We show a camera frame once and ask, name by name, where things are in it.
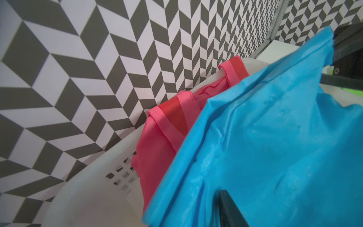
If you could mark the green frog raincoat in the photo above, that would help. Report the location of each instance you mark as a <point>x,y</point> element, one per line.
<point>329,70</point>

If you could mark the blue raincoat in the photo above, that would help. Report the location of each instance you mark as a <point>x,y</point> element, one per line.
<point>288,153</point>

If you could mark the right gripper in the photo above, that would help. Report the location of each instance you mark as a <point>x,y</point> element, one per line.
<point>347,59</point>

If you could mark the pink bunny raincoat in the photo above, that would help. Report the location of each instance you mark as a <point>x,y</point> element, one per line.
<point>169,123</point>

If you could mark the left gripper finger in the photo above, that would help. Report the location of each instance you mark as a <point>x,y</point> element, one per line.
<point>230,215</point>

